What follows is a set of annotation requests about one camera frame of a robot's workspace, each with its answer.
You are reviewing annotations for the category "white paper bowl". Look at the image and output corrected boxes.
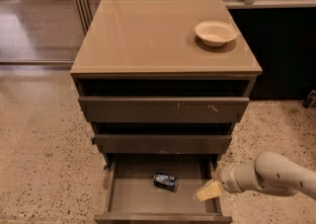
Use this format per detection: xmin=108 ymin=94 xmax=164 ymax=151
xmin=195 ymin=21 xmax=238 ymax=47

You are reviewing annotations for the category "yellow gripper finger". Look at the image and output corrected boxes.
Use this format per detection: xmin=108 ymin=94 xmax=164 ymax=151
xmin=213 ymin=161 xmax=227 ymax=182
xmin=194 ymin=181 xmax=224 ymax=201

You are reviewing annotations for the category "middle grey drawer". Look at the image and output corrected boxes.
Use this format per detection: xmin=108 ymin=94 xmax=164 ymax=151
xmin=92 ymin=122 xmax=232 ymax=154

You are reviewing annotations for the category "grey drawer cabinet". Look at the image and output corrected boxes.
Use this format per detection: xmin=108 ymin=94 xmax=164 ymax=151
xmin=69 ymin=0 xmax=263 ymax=170

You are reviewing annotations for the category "grey drawer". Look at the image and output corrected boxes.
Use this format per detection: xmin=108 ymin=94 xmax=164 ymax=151
xmin=95 ymin=154 xmax=232 ymax=224
xmin=79 ymin=79 xmax=249 ymax=123
xmin=92 ymin=122 xmax=232 ymax=154

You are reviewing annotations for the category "blue pepsi can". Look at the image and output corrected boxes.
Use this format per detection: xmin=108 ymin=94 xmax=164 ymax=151
xmin=153 ymin=173 xmax=178 ymax=191

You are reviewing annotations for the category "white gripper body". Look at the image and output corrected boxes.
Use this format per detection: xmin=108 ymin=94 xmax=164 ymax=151
xmin=219 ymin=163 xmax=251 ymax=193

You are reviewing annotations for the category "dark object on floor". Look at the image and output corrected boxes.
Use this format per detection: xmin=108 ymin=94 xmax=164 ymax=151
xmin=302 ymin=90 xmax=316 ymax=109

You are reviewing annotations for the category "bottom grey drawer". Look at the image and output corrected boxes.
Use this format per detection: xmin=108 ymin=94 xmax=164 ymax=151
xmin=95 ymin=154 xmax=232 ymax=224

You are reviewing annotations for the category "top grey drawer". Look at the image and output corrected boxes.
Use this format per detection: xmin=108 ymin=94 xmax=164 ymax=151
xmin=79 ymin=79 xmax=249 ymax=123

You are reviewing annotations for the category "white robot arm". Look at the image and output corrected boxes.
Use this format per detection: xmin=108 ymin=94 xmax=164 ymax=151
xmin=194 ymin=152 xmax=316 ymax=201

